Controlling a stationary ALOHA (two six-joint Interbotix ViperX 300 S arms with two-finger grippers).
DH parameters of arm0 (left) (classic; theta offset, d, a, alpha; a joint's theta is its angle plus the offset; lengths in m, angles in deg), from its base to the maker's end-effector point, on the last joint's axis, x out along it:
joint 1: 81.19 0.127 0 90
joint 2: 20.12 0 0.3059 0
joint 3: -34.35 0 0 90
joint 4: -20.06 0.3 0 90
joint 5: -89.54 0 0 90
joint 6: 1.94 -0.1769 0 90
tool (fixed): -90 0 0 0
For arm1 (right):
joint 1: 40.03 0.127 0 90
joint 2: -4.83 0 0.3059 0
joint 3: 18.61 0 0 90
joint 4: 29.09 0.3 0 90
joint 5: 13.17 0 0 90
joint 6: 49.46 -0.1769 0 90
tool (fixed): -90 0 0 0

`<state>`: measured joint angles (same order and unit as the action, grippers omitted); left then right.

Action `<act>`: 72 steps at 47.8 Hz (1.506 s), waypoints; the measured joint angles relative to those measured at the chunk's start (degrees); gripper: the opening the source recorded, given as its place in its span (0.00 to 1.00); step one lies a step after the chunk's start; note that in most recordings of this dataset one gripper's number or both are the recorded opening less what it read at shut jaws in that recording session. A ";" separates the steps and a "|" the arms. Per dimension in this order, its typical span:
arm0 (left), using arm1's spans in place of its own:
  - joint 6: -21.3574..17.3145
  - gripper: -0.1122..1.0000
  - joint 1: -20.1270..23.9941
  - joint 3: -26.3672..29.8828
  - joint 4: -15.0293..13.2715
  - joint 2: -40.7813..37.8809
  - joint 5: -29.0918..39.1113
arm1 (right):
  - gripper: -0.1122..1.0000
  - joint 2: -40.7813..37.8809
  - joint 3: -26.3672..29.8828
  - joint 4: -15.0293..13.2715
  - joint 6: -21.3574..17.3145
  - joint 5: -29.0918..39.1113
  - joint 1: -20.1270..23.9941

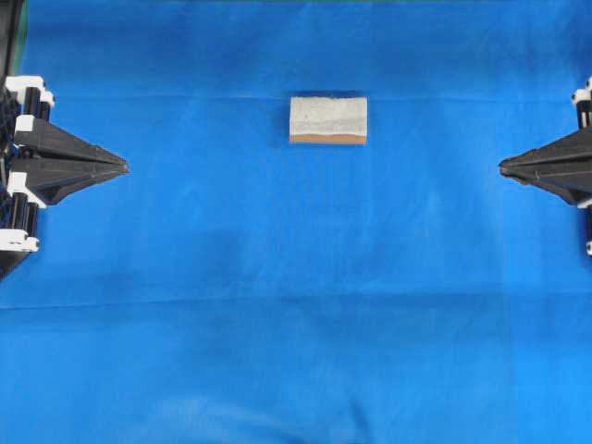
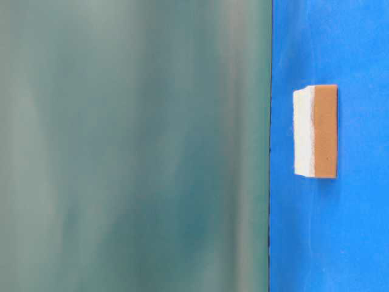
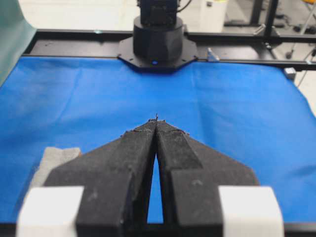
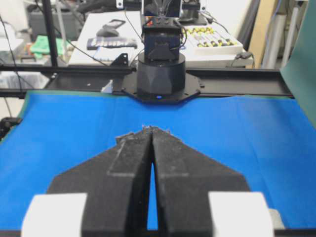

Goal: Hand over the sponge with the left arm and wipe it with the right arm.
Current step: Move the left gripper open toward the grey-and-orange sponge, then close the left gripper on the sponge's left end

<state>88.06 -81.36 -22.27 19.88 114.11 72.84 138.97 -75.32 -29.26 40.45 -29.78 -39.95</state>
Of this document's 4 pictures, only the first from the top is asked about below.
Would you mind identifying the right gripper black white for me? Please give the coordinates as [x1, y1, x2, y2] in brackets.
[499, 76, 592, 256]

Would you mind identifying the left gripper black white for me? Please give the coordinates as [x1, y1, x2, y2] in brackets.
[1, 76, 128, 253]

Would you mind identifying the grey and orange sponge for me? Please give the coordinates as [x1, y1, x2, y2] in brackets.
[289, 96, 368, 145]

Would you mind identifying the blue table cloth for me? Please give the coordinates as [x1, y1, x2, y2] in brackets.
[1, 1, 591, 443]

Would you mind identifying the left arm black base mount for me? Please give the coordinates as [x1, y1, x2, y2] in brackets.
[1, 0, 28, 85]

